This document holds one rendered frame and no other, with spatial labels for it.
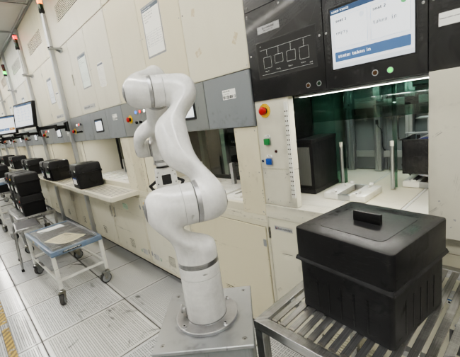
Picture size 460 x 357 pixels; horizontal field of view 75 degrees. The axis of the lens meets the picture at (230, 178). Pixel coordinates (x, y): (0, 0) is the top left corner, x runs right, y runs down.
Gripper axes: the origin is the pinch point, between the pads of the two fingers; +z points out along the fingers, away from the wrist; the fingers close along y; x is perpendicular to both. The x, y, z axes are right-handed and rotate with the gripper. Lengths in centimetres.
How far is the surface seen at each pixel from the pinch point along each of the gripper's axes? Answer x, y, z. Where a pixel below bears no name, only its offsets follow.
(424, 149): -33, 121, -6
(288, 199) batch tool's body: -14, 56, 10
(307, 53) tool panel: -30, 62, -55
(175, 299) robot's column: -46, -8, 25
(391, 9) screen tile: -59, 76, -61
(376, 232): -85, 42, 0
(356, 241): -86, 35, 0
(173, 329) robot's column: -61, -11, 25
